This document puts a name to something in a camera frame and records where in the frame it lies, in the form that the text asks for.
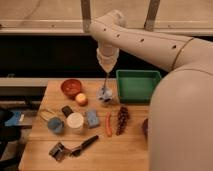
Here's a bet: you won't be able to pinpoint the yellow gripper fingers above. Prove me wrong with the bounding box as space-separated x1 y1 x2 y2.
103 67 113 74

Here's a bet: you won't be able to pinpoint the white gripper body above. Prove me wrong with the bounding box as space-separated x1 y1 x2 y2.
96 49 119 69

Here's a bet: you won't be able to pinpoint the silver metal fork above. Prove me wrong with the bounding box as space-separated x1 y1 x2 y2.
102 73 110 95

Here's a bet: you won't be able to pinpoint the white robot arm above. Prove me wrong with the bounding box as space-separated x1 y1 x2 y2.
89 10 213 171

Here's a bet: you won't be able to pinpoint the blue plastic cup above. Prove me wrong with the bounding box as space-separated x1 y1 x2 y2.
47 117 64 134

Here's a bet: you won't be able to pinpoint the green plastic bin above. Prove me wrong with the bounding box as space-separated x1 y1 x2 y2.
116 70 161 103

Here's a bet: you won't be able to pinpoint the apple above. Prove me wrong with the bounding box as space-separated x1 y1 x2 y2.
75 93 88 106

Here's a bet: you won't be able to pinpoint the red bowl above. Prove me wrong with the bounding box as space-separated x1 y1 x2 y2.
61 79 82 99

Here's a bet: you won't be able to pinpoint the blue sponge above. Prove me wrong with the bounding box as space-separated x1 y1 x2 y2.
86 109 100 128

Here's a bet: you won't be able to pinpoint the small black box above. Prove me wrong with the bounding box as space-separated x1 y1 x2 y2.
61 106 73 117

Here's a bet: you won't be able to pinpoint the white lidded container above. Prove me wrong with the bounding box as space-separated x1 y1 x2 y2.
66 113 84 134

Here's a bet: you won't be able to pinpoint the orange carrot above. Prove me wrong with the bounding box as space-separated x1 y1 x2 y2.
105 113 112 137

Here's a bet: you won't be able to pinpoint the purple bowl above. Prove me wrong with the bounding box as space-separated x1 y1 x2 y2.
142 118 148 138

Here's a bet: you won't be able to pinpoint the clear yellowish glass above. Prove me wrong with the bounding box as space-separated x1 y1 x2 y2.
39 109 56 121

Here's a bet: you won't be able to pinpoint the metal clip tool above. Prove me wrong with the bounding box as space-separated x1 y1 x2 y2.
49 142 70 162

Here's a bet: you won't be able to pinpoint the blue object on floor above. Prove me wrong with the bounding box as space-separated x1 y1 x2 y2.
5 110 24 126

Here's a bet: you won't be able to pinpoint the black chair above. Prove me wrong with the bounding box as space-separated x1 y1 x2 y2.
0 107 21 171

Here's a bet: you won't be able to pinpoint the black handled utensil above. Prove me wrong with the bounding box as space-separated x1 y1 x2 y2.
70 135 99 157

